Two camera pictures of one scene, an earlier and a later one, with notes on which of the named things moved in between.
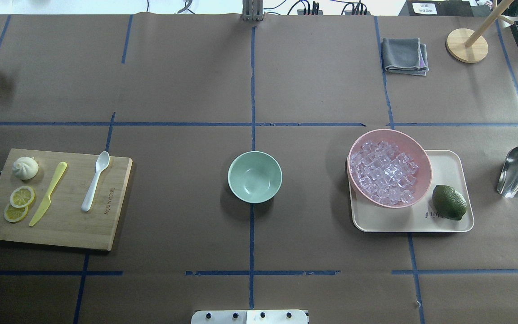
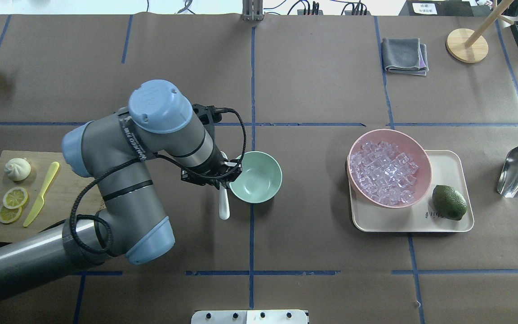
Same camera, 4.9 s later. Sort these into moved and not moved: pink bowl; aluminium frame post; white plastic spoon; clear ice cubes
Moved: white plastic spoon
Not moved: pink bowl; aluminium frame post; clear ice cubes
